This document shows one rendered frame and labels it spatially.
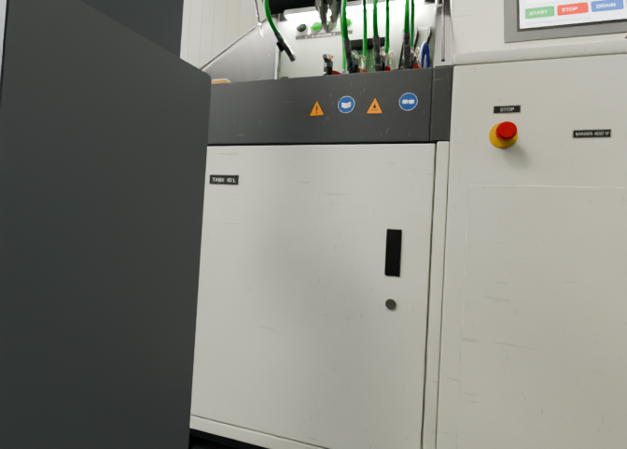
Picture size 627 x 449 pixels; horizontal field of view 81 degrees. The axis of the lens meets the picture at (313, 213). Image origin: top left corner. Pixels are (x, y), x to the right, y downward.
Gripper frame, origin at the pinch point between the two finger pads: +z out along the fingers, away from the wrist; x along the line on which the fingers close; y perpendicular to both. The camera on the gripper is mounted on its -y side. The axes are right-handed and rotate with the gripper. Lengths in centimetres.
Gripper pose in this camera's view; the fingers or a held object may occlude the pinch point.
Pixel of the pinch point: (328, 29)
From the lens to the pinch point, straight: 124.5
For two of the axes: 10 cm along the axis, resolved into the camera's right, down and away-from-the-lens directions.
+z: -0.6, 10.0, -0.3
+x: 9.5, 0.5, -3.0
